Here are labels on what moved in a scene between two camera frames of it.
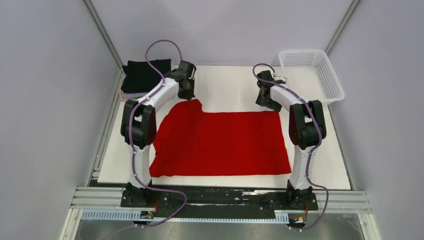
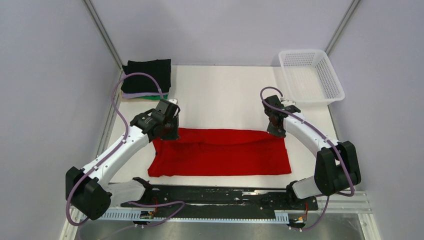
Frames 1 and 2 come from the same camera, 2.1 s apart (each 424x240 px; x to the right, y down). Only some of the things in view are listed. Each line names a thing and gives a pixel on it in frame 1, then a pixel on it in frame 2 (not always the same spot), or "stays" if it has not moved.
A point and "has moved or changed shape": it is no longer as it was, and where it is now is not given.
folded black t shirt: [139, 77] stays
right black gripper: [274, 106] to [278, 133]
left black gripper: [189, 95] to [174, 135]
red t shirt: [189, 140] has moved or changed shape
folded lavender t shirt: [131, 95] stays
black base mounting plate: [218, 201] stays
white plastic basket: [309, 74] stays
